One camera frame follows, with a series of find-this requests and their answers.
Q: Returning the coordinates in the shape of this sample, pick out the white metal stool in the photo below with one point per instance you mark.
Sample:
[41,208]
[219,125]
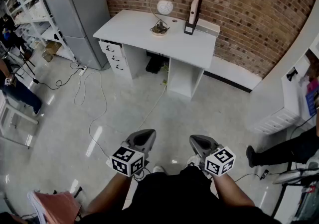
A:
[15,116]

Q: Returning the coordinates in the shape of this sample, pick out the black power adapter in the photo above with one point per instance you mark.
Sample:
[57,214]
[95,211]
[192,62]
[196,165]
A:
[265,173]

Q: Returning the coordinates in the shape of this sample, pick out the person's white shoe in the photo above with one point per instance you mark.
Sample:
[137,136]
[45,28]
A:
[159,169]
[193,161]

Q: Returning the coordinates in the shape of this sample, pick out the grey refrigerator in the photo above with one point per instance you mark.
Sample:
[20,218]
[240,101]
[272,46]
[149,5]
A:
[74,6]

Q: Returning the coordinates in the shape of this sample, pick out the black plastic box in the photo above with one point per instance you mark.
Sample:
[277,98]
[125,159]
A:
[154,65]

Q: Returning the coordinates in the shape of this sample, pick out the white shelving rack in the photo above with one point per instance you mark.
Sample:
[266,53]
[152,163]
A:
[32,6]

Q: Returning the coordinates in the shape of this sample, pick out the white globe arc lamp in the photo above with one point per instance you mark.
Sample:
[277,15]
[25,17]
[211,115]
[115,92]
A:
[165,7]

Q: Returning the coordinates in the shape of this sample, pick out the black tripod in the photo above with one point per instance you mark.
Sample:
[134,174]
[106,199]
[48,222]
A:
[26,61]

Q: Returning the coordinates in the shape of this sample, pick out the white power strip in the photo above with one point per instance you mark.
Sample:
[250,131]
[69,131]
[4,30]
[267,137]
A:
[83,70]

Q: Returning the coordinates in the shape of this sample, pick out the pink chair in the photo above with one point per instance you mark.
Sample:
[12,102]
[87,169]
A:
[57,205]

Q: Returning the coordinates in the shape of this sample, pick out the white desk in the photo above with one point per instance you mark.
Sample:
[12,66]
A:
[139,29]

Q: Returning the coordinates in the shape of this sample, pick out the person's black clothing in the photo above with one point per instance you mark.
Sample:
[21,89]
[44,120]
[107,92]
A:
[179,198]

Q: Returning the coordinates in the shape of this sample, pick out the person's right white shoe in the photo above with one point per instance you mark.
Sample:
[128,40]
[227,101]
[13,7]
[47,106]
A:
[193,161]

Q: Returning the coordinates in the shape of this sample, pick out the blue book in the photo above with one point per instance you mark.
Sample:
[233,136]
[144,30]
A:
[311,103]

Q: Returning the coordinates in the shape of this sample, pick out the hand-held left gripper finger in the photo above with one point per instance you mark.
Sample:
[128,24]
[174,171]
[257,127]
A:
[152,141]
[143,138]

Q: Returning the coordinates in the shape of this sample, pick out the white cabinet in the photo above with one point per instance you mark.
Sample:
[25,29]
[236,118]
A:
[291,98]

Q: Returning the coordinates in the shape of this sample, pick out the white flat box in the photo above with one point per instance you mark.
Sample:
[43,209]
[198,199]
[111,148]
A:
[209,28]

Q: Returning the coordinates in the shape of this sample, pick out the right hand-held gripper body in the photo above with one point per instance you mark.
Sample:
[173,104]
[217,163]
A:
[220,160]

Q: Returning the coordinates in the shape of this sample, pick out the grey chair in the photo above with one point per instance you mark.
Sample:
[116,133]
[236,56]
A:
[296,174]

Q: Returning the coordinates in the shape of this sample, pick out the person's left forearm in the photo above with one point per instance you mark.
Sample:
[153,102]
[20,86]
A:
[109,194]

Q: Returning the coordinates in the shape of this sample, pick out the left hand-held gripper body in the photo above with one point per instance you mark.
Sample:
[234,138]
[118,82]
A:
[127,160]

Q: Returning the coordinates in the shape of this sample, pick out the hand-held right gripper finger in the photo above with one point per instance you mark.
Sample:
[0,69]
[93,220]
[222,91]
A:
[203,141]
[194,144]

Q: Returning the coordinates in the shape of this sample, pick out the person's left white shoe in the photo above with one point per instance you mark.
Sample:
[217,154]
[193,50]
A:
[159,169]

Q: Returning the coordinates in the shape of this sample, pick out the brown cardboard box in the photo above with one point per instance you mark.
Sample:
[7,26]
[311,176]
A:
[52,47]

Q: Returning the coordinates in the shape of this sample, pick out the person's right forearm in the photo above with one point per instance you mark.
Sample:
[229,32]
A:
[231,193]

